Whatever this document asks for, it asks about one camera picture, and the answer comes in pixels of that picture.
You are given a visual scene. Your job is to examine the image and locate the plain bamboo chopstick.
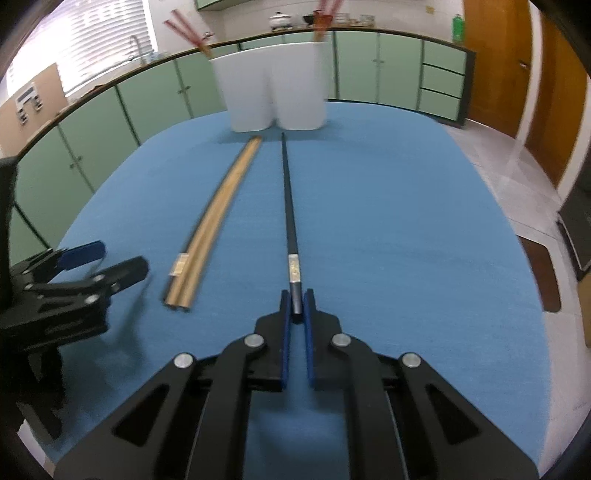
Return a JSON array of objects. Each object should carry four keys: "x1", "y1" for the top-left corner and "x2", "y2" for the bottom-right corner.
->
[
  {"x1": 174, "y1": 137, "x2": 264, "y2": 311},
  {"x1": 163, "y1": 136, "x2": 260, "y2": 309}
]

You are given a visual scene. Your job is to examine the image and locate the black chopstick silver band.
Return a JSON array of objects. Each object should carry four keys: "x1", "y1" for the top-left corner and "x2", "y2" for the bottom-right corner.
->
[
  {"x1": 281, "y1": 132, "x2": 304, "y2": 323},
  {"x1": 169, "y1": 252, "x2": 189, "y2": 277}
]

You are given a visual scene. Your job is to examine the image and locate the red striped bamboo chopstick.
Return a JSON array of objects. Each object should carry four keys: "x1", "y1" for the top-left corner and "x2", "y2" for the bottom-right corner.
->
[{"x1": 163, "y1": 20, "x2": 213, "y2": 59}]

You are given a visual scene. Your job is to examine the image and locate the red floral bamboo chopstick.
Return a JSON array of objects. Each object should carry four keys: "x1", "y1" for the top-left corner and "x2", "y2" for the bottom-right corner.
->
[{"x1": 312, "y1": 0, "x2": 332, "y2": 42}]

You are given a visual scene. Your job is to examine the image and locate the kitchen faucet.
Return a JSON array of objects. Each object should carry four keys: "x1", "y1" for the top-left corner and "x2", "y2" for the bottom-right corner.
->
[{"x1": 130, "y1": 35, "x2": 146, "y2": 65}]

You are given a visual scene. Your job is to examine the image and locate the green kitchen cabinets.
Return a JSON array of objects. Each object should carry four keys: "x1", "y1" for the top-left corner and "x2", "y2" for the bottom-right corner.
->
[{"x1": 8, "y1": 28, "x2": 476, "y2": 263}]

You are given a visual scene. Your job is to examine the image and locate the blue table cloth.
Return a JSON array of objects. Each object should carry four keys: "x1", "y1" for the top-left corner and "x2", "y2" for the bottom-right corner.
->
[{"x1": 43, "y1": 101, "x2": 551, "y2": 480}]

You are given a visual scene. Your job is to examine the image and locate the brown floor mat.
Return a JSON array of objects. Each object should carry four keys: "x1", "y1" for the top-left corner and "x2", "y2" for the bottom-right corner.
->
[{"x1": 519, "y1": 236, "x2": 562, "y2": 313}]

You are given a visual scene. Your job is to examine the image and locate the red chopstick in holder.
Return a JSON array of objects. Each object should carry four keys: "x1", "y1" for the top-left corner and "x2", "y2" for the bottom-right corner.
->
[
  {"x1": 164, "y1": 9, "x2": 214, "y2": 60},
  {"x1": 312, "y1": 0, "x2": 342, "y2": 42}
]

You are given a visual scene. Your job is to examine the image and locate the black oven cabinet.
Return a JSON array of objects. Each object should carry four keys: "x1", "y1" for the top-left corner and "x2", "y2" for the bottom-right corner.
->
[{"x1": 558, "y1": 185, "x2": 591, "y2": 280}]

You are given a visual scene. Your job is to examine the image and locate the white double utensil holder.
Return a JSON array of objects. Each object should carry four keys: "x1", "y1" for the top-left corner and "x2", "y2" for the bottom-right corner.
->
[{"x1": 211, "y1": 42, "x2": 327, "y2": 133}]

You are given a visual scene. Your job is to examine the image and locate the white cooking pot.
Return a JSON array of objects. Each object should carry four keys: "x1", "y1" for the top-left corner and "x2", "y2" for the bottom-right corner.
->
[{"x1": 269, "y1": 11, "x2": 293, "y2": 31}]

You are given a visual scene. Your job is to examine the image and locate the brown wooden door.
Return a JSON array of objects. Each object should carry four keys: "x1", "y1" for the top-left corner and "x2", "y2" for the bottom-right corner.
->
[
  {"x1": 464, "y1": 0, "x2": 532, "y2": 138},
  {"x1": 526, "y1": 13, "x2": 587, "y2": 185}
]

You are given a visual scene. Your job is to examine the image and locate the green bottle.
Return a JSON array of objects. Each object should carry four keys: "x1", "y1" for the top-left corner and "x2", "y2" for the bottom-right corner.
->
[{"x1": 452, "y1": 14, "x2": 465, "y2": 45}]

